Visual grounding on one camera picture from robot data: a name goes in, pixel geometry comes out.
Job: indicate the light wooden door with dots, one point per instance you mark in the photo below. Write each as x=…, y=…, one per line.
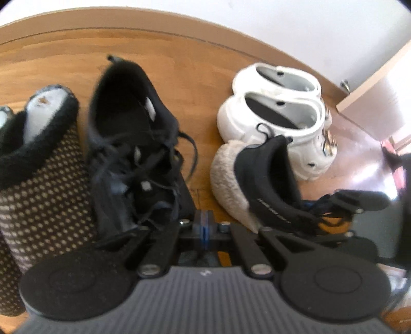
x=379, y=96

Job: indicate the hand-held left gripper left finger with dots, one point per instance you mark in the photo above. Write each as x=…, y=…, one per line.
x=199, y=226

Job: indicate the white clog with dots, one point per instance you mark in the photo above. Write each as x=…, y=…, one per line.
x=247, y=78
x=237, y=122

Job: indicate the polka dot fur-lined slipper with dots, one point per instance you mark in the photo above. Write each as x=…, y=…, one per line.
x=48, y=199
x=9, y=289

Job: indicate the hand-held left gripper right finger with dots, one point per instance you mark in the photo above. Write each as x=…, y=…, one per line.
x=208, y=226

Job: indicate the black shoe with fleece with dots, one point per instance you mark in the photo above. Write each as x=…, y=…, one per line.
x=266, y=173

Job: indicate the black lace-up sneaker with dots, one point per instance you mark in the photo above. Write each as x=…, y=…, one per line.
x=128, y=128

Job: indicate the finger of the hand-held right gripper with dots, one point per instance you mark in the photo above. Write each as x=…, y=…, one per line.
x=359, y=199
x=356, y=244

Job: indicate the metal door stopper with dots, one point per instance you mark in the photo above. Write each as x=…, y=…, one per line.
x=345, y=86

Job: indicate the wooden baseboard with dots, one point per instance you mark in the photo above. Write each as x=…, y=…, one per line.
x=160, y=22

